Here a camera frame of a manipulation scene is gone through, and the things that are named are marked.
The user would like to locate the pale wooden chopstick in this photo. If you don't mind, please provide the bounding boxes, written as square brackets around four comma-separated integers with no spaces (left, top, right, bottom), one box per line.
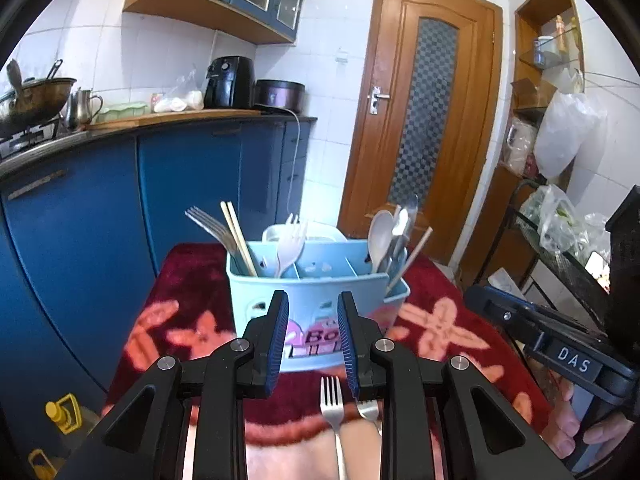
[220,200,251,276]

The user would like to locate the person's right hand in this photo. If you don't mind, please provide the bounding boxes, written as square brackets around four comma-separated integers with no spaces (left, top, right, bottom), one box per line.
[542,378,637,461]

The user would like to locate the yellow capped oil bottle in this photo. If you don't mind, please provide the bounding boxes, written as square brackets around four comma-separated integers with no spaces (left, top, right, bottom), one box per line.
[27,393,101,479]

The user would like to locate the silver fork on cloth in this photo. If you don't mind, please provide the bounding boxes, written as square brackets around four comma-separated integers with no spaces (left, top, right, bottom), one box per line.
[356,400,382,434]
[320,376,347,480]

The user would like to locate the green vegetables plastic bag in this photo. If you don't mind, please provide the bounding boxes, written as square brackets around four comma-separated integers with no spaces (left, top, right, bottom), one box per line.
[518,184,611,264]

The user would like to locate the red patterned table cloth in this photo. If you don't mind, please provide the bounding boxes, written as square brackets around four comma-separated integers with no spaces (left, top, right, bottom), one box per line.
[104,244,551,479]

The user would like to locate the lone chopstick right side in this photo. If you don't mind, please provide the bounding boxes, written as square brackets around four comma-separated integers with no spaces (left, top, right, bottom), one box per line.
[385,226,433,296]

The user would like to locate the steel spoons in caddy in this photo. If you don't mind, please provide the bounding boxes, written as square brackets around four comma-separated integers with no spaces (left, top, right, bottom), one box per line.
[378,193,419,275]

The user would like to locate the blue base cabinets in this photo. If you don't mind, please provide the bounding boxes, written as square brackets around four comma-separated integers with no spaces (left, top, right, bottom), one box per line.
[1,114,311,457]

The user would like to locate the silver forks in caddy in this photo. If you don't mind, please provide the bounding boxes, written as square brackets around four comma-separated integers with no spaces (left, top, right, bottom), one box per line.
[184,206,240,262]

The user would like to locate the beige ladle spoon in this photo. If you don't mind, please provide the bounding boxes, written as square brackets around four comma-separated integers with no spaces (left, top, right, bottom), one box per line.
[368,210,395,274]

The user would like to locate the light blue utensil caddy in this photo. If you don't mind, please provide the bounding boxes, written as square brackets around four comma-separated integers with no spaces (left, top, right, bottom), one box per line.
[226,222,410,373]

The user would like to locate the white plastic bag hanging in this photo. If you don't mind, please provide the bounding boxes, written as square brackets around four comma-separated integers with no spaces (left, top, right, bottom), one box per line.
[534,91,608,181]

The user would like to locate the white plastic fork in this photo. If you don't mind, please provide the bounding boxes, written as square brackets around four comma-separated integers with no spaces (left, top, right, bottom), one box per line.
[285,214,299,226]

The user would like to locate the wooden door with glass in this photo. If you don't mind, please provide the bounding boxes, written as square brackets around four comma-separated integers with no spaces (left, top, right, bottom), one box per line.
[337,0,503,264]

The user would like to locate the gas stove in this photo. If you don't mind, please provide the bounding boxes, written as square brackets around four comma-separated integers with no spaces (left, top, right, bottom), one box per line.
[1,118,90,172]

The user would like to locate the steel kettle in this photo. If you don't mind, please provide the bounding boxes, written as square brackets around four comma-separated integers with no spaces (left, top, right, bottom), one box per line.
[64,88,104,131]

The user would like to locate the wooden cutting board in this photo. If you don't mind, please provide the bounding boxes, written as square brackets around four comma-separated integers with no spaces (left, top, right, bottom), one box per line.
[88,108,262,131]

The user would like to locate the green dish tray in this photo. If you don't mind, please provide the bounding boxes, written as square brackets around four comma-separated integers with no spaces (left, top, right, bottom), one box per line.
[93,102,151,124]

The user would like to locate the white bag on counter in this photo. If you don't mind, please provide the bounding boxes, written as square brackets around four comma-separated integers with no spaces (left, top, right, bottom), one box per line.
[152,68,204,114]

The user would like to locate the metal wok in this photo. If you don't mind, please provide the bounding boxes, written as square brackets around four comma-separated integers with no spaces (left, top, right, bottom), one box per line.
[0,58,76,139]

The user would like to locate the black air fryer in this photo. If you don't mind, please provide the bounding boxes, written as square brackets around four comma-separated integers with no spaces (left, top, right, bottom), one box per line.
[204,55,255,110]

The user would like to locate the dark rice cooker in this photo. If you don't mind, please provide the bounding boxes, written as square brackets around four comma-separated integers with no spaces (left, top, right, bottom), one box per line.
[254,79,306,113]

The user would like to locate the black wire rack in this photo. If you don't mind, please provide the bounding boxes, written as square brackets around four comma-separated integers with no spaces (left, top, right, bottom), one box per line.
[483,179,610,332]

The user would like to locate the white power cable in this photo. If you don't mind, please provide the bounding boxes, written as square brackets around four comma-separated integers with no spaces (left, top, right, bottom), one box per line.
[252,104,304,216]

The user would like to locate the wooden wall shelf niche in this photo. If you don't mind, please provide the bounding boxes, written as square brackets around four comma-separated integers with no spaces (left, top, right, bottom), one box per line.
[490,0,585,197]

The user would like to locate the silver door handle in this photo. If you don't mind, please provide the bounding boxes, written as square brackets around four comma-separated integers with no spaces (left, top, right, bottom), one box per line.
[369,86,390,115]

